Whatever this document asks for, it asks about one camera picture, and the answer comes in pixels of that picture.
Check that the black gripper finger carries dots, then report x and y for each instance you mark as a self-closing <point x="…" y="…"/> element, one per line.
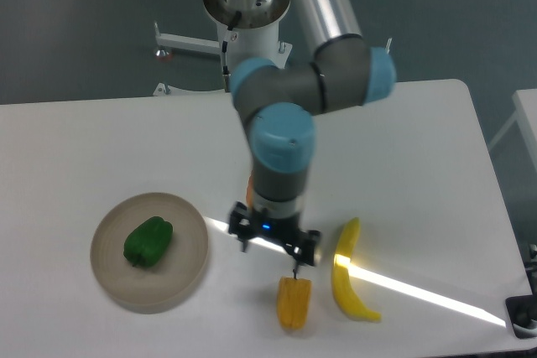
<point x="239" y="224"/>
<point x="305" y="251"/>

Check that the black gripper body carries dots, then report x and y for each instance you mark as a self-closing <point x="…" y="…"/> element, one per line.
<point x="276" y="223"/>

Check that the green bell pepper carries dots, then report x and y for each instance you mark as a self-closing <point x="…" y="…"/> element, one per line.
<point x="146" y="245"/>

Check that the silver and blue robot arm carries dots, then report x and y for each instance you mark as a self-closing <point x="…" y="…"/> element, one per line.
<point x="330" y="68"/>

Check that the orange yellow bell pepper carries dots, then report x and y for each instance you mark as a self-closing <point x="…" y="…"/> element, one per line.
<point x="293" y="300"/>

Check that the beige round plate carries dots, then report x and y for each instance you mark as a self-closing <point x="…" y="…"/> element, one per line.
<point x="174" y="278"/>

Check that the orange triangular pastry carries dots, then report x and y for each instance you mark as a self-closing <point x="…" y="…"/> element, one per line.
<point x="249" y="191"/>

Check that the yellow banana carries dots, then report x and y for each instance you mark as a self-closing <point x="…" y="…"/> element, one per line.
<point x="343" y="293"/>

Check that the black clamp at table edge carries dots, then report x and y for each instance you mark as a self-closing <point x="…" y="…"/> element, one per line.
<point x="522" y="309"/>

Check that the white side table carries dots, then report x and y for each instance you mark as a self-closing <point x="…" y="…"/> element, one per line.
<point x="524" y="116"/>

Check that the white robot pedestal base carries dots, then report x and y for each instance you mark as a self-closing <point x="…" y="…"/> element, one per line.
<point x="245" y="29"/>

